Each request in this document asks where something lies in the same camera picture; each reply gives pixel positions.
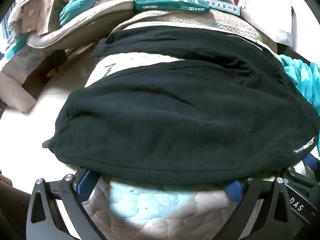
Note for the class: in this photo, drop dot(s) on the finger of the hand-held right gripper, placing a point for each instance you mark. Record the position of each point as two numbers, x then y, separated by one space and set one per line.
310 160

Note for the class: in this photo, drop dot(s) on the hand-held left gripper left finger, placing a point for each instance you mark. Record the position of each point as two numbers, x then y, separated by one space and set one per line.
84 183

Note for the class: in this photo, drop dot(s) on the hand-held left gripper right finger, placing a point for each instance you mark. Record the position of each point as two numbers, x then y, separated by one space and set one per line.
232 188

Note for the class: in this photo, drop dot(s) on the long teal box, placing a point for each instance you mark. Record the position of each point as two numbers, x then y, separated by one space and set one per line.
170 4

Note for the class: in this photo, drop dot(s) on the teal fleece blanket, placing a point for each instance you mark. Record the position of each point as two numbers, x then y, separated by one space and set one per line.
301 76

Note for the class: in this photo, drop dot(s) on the person's dark clothed leg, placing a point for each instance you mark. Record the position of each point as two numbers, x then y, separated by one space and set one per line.
11 205

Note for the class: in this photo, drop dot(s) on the white pillow with red print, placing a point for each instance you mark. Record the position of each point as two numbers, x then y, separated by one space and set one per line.
265 7

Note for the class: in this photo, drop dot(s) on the teal strip with coloured dots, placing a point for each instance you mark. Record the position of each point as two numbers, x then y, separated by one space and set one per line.
222 6

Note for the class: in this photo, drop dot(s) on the beige padded lounger cushion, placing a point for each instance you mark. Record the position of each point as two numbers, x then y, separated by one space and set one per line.
75 32

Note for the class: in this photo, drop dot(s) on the black pants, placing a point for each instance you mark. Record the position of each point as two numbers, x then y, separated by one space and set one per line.
175 120

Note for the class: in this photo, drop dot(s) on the quilted patterned blanket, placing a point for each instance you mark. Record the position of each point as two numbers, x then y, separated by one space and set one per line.
160 212

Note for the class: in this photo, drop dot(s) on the stack of cardboard boxes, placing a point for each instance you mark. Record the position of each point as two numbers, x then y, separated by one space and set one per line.
37 7

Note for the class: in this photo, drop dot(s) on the teal cloth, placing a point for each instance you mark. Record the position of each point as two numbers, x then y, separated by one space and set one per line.
80 8

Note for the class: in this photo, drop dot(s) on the white and teal printed package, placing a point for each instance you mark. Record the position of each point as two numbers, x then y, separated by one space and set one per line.
12 42

